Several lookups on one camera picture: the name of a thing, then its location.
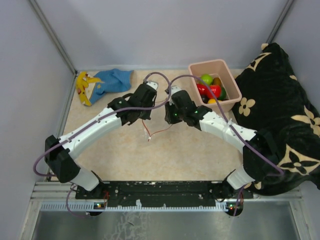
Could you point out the red apple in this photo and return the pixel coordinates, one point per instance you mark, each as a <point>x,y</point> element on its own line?
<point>215,90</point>

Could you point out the blue cloth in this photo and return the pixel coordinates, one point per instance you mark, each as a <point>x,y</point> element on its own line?
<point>111,81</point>

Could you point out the yellow plush toy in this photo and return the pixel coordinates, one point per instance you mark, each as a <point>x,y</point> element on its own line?
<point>84,87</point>

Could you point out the black floral blanket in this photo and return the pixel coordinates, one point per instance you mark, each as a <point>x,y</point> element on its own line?
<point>274,100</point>

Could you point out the dark purple fruit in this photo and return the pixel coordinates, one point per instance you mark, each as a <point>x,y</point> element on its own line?
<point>204,98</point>

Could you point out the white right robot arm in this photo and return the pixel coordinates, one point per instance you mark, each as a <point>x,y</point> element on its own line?
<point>258,148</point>

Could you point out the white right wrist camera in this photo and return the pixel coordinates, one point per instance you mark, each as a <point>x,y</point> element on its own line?
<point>173,89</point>

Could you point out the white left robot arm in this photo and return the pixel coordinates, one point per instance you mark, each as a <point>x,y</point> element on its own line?
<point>62,152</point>

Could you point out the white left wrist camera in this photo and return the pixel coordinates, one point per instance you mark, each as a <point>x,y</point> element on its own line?
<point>152,84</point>

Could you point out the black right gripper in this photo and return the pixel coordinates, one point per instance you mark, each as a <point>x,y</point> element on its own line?
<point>168,117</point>

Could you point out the red pepper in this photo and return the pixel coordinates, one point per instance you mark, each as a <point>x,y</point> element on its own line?
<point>202,89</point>

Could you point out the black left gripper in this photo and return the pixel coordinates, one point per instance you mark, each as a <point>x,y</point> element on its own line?
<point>146,115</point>

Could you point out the pink plastic bin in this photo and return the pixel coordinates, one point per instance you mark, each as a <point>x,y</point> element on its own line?
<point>215,68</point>

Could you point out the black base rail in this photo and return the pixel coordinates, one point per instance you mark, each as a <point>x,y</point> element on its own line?
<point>159,193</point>

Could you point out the yellow lemon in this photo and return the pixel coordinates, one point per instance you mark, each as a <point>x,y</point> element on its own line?
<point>212,101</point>

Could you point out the green apple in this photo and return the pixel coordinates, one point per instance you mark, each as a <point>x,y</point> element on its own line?
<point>206,79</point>

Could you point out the clear zip bag orange zipper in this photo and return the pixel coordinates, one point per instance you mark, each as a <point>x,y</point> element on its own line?
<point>156,125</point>

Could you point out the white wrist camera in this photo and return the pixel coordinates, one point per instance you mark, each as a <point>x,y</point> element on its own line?
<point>152,84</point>
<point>173,89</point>

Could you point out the white slotted cable duct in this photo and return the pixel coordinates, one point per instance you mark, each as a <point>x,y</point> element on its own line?
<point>96,206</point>

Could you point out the dark green lime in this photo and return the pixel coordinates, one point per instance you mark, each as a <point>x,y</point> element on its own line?
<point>223,94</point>

